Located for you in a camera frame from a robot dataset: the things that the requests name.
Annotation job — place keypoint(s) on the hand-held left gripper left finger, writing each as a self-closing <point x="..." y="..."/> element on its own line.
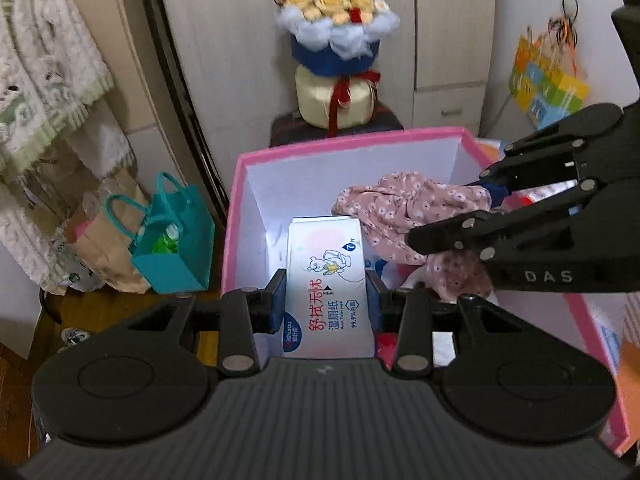
<point x="277" y="301"/>

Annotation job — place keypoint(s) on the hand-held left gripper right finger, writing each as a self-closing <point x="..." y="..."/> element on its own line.
<point x="372" y="301"/>

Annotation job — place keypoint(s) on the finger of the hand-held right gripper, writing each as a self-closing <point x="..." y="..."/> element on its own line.
<point x="545" y="160"/>
<point x="480" y="232"/>

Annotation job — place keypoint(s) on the wet wipes packet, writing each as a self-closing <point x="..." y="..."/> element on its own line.
<point x="325" y="290"/>

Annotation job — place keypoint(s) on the pink strawberry plush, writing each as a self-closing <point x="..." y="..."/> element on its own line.
<point x="387" y="347"/>

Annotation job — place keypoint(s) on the pink floral cloth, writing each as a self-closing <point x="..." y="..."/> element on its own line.
<point x="400" y="205"/>

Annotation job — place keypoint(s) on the pink cardboard box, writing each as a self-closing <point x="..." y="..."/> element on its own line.
<point x="260" y="200"/>

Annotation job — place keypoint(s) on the colourful hanging bag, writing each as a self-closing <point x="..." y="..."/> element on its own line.
<point x="547" y="87"/>

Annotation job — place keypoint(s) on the teal tote bag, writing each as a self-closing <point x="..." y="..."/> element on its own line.
<point x="175" y="260"/>

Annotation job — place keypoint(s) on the green bottle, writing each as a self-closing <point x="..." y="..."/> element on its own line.
<point x="167" y="242"/>

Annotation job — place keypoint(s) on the dark suitcase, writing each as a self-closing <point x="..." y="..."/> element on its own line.
<point x="385" y="122"/>

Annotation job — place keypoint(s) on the brown paper bag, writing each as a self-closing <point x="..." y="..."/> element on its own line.
<point x="100" y="250"/>

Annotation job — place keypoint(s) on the sneaker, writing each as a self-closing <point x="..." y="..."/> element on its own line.
<point x="75" y="336"/>

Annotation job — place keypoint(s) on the white plastic bag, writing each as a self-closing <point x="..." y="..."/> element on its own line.
<point x="70" y="272"/>

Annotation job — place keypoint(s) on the plush bear bouquet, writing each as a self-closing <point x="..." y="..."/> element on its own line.
<point x="335" y="40"/>

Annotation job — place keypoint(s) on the beige wardrobe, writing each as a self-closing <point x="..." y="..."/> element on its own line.
<point x="225" y="35"/>

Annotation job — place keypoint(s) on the fuzzy white green robe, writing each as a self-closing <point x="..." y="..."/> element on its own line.
<point x="45" y="60"/>

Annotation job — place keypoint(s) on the door frame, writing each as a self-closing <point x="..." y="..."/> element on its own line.
<point x="175" y="85"/>

